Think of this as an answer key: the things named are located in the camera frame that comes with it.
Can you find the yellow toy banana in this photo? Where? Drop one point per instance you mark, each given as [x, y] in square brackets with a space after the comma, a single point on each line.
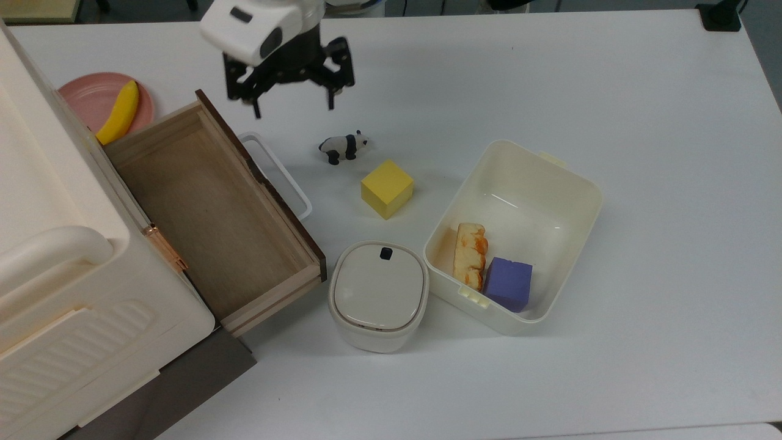
[120, 113]

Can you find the purple foam cube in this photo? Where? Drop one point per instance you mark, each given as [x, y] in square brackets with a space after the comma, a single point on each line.
[508, 281]

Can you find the pink plate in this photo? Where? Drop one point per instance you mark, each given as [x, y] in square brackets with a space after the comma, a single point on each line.
[85, 101]

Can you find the beige lidded trash can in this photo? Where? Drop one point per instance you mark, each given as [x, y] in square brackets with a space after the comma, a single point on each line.
[379, 290]

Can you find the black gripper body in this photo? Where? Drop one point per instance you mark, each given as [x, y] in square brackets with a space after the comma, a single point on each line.
[287, 67]

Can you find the toy bread piece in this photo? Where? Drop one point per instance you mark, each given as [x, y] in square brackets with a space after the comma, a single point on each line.
[470, 253]

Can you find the black table clamp mount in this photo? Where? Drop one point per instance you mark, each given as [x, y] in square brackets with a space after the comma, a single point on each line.
[721, 18]

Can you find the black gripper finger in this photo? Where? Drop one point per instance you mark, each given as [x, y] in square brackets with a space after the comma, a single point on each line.
[256, 109]
[332, 98]

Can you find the cream open plastic bin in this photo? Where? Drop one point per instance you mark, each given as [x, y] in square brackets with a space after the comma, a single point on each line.
[519, 183]

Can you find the yellow foam cube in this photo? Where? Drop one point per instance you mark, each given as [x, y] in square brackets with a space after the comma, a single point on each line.
[386, 186]

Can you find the panda toy figurine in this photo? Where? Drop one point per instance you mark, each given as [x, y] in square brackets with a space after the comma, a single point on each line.
[342, 146]

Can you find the dark wood drawer cabinet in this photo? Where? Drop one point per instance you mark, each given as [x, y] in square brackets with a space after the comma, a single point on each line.
[201, 373]

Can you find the wooden board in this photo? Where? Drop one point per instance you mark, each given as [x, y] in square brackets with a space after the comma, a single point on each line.
[36, 9]

